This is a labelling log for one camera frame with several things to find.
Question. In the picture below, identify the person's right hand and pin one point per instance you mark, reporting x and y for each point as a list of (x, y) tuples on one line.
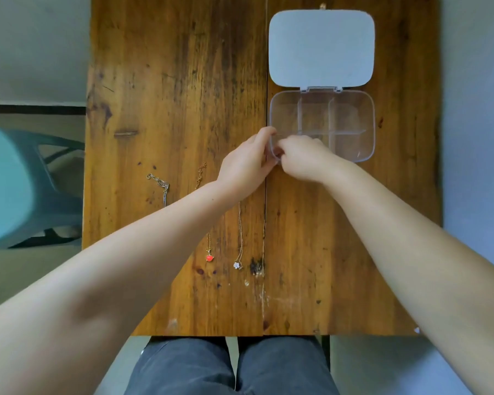
[(308, 160)]

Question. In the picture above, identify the person's right forearm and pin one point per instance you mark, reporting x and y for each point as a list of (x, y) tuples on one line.
[(415, 259)]

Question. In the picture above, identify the person's left fingers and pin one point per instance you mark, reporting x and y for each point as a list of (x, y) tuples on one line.
[(265, 135)]

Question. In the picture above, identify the clear compartment box white lid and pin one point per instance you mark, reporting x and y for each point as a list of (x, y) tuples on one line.
[(321, 53)]

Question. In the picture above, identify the person's left hand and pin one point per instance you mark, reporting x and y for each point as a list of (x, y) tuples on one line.
[(240, 166)]

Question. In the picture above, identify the person's grey trousers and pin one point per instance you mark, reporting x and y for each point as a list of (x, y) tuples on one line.
[(189, 370)]

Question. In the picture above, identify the person's right fingers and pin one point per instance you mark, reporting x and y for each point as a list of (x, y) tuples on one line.
[(283, 147)]

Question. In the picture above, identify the teal plastic chair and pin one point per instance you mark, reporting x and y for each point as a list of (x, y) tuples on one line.
[(8, 185)]

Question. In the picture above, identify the black table leg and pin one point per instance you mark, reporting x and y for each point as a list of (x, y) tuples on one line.
[(326, 353)]

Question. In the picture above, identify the person's left forearm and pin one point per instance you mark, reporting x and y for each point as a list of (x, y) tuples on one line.
[(119, 283)]

